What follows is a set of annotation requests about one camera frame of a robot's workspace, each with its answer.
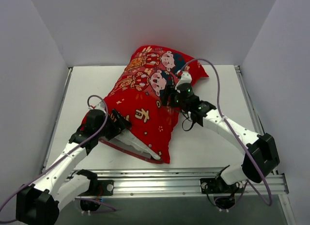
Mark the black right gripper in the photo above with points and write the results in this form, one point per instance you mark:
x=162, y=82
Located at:
x=168, y=94

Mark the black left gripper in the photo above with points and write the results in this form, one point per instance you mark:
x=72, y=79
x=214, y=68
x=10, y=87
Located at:
x=121, y=120

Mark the white pillow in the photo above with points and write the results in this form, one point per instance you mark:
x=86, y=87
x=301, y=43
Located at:
x=127, y=138

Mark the red patterned pillowcase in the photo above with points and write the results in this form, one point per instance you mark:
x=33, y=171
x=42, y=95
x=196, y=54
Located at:
x=136, y=94

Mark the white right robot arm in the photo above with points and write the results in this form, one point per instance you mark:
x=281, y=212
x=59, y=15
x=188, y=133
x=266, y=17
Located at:
x=259, y=151

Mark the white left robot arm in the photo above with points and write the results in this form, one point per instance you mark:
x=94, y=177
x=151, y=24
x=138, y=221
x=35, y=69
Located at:
x=40, y=202

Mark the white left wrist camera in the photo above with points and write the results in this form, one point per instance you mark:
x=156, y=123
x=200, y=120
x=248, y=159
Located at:
x=100, y=106

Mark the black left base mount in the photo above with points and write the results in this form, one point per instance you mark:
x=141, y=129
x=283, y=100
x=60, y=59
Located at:
x=93, y=200

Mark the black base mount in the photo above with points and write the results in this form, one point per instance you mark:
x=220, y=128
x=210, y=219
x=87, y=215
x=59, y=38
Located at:
x=219, y=194
x=93, y=200

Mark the aluminium left side rail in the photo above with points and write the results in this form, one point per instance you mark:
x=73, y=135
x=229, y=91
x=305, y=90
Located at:
x=57, y=118

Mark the aluminium front rail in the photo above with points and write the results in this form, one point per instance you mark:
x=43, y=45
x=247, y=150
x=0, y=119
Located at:
x=160, y=183

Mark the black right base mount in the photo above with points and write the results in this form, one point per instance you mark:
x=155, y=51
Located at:
x=219, y=194

